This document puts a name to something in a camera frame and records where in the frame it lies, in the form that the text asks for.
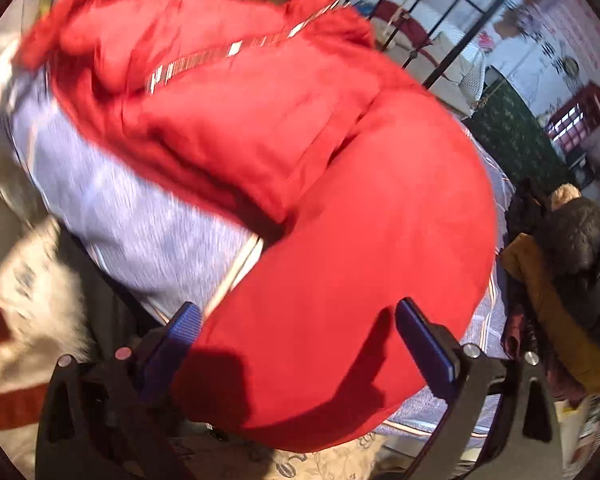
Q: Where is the mustard yellow jacket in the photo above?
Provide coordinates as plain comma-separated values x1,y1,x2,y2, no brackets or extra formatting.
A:
500,232,600,396

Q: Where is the beige floral cloth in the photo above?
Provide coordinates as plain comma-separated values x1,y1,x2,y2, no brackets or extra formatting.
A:
180,425,396,480

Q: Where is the red jacket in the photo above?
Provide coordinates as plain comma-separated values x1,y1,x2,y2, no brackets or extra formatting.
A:
12,0,498,453

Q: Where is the blue striped bed sheet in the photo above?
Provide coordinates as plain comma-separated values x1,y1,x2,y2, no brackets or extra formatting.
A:
0,67,518,441

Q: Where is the red phone booth wall poster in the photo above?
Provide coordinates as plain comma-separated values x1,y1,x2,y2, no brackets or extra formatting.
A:
545,82,600,153

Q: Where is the grey furry cloth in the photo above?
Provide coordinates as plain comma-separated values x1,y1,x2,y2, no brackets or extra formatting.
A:
0,215,96,461

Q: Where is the dark green patterned cloth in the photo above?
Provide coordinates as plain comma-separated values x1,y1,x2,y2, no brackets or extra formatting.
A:
462,67,571,196

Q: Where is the maroon cloth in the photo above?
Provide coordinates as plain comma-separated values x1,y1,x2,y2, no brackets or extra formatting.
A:
500,310,588,406

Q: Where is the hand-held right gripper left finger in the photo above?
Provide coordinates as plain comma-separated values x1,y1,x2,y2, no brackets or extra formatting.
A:
36,301,203,480

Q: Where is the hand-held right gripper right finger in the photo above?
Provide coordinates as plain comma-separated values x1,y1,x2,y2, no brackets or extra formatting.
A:
395,297,563,480

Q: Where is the white bedding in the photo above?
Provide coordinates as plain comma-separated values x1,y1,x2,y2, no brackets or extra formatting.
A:
445,30,487,113

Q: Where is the black metal bed frame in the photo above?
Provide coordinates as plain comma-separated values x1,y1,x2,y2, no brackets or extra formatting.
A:
187,0,506,91

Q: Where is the pile of dark jackets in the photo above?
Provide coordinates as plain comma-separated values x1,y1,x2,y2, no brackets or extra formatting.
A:
505,182,600,356

